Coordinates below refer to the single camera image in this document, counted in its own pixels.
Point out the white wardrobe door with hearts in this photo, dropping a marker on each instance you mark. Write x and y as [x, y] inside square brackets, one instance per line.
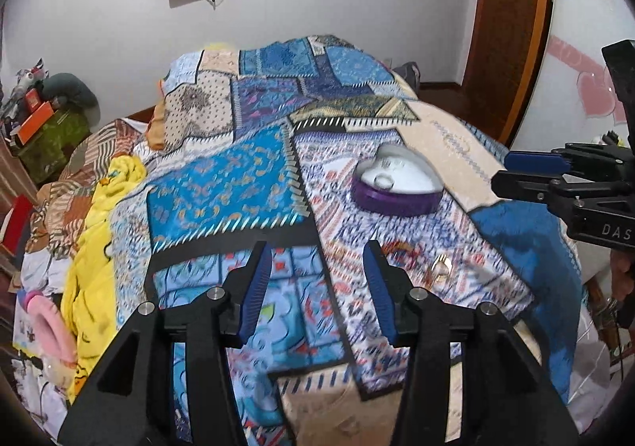
[574, 99]

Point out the person's hand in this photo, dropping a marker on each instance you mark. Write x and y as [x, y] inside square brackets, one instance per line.
[622, 284]

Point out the striped orange brown cloth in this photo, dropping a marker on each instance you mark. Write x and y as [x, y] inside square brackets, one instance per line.
[58, 221]

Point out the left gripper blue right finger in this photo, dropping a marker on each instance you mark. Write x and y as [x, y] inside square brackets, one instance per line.
[377, 271]

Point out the yellow cartoon blanket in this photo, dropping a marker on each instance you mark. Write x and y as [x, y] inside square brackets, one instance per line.
[88, 301]

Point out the brown wooden door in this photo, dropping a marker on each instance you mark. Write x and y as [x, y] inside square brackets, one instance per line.
[508, 44]

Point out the pink plush headband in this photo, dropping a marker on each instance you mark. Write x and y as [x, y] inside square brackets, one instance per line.
[52, 334]

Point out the purple heart-shaped jewelry box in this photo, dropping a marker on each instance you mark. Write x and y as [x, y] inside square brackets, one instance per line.
[397, 182]

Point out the green patterned cabinet cover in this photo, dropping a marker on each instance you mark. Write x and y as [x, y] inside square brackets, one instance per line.
[49, 150]

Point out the dark green plush toy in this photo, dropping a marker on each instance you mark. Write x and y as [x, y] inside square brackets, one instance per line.
[70, 90]

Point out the orange box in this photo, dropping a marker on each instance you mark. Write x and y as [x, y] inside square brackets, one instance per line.
[34, 123]

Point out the blue patchwork bed cover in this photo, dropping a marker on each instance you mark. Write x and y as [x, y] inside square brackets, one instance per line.
[262, 144]

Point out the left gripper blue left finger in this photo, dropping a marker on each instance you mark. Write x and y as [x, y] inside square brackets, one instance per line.
[254, 283]

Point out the dark bag on floor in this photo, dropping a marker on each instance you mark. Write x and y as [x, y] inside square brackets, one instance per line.
[410, 72]

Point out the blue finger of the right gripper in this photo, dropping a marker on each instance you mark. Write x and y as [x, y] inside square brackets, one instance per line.
[531, 162]

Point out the red white box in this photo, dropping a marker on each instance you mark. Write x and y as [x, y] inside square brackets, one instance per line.
[13, 224]

